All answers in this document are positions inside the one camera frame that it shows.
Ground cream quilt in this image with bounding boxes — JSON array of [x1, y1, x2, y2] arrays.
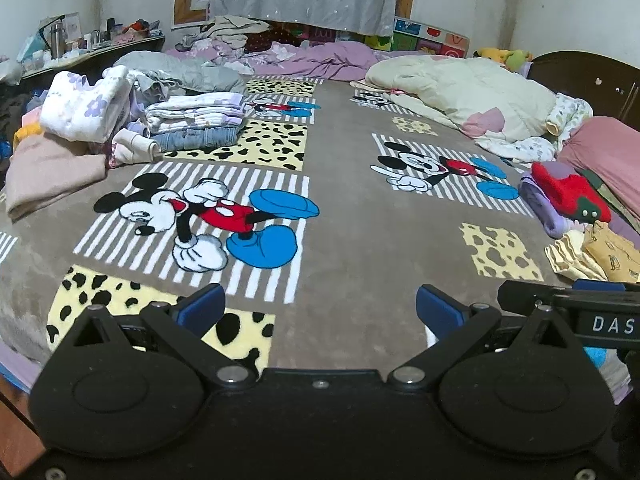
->
[[350, 54, 558, 143]]

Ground mustard yellow garment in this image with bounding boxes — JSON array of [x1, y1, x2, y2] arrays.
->
[[582, 220, 640, 283]]

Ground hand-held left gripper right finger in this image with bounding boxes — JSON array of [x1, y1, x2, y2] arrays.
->
[[385, 284, 581, 393]]

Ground dark wooden headboard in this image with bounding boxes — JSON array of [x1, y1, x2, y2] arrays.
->
[[527, 50, 640, 123]]

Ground red garment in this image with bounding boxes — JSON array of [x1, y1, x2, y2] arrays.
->
[[530, 160, 613, 225]]

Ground steel thermos bottle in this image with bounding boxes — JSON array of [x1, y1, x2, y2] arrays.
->
[[49, 21, 68, 60]]

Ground colourful play mat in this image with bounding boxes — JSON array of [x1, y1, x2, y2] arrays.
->
[[300, 16, 471, 58]]

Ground beige folded towel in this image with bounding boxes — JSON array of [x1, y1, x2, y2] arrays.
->
[[5, 132, 108, 221]]

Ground olive green cloth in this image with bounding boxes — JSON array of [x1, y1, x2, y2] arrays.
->
[[580, 167, 640, 231]]

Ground cluttered wooden desk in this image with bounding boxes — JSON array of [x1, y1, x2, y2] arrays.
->
[[20, 35, 166, 81]]

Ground beige clothes pile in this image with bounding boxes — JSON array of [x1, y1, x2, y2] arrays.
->
[[175, 15, 273, 56]]

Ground purple duvet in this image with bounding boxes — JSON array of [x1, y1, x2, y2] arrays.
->
[[165, 40, 396, 83]]

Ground white floral sheet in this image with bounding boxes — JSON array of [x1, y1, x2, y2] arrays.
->
[[480, 92, 596, 163]]

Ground grey crumpled clothing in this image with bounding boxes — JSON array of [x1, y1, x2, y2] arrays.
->
[[112, 50, 248, 96]]

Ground stack of folded clothes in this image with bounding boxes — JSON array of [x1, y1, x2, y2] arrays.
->
[[145, 91, 248, 153]]

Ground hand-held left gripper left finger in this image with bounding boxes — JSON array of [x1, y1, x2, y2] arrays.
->
[[70, 282, 261, 391]]

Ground cartoon mouse printed blanket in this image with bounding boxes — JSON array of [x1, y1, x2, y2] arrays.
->
[[0, 75, 640, 396]]

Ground yellow plush toy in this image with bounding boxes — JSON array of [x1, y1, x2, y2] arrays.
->
[[472, 46, 533, 72]]

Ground small pink rolled clothes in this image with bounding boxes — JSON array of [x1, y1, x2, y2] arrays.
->
[[107, 120, 161, 168]]

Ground pink pillow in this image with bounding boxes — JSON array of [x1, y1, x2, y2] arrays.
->
[[555, 115, 640, 236]]

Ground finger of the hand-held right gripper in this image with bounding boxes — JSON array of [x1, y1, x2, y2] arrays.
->
[[497, 279, 628, 312]]

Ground white floral garment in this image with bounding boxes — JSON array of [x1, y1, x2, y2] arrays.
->
[[39, 65, 136, 143]]

